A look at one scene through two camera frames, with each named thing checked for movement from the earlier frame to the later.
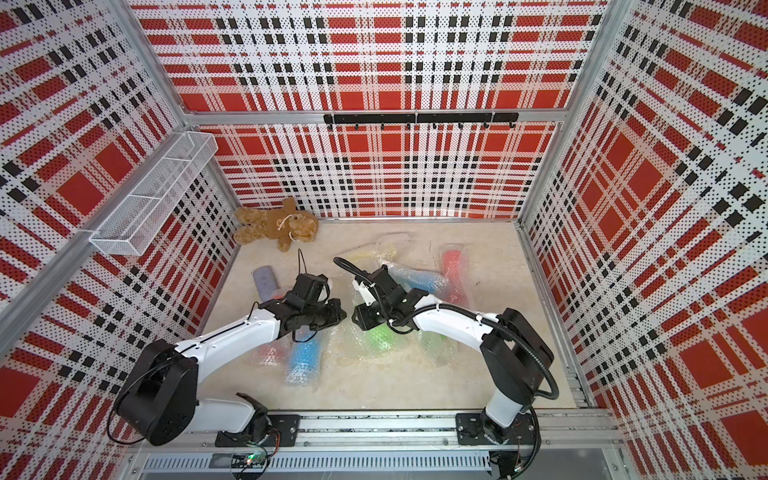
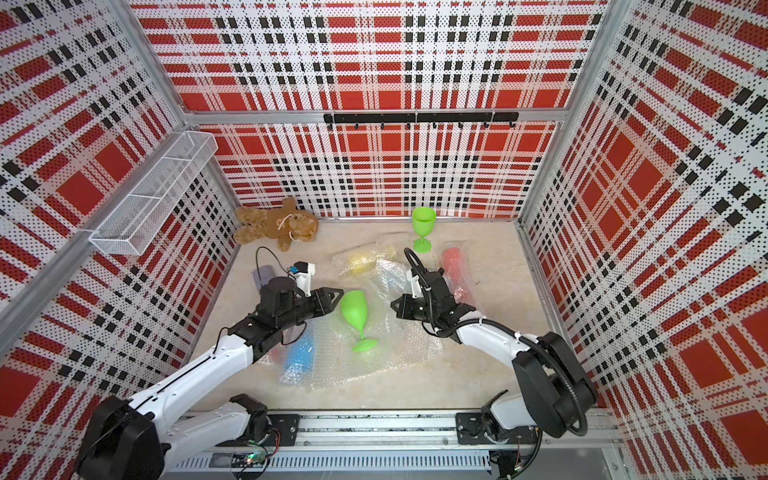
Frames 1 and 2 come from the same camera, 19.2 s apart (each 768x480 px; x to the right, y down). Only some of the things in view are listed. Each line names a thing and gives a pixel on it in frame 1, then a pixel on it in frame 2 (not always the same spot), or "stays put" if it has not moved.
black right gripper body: (373, 315) to (417, 309)
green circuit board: (256, 460) stays put
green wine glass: (438, 348) to (354, 304)
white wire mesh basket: (136, 220) stays put
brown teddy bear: (283, 224) stays put
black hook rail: (425, 118) stays put
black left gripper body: (321, 315) to (313, 307)
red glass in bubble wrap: (455, 261) stays put
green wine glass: (386, 341) to (423, 221)
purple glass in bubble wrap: (266, 282) stays put
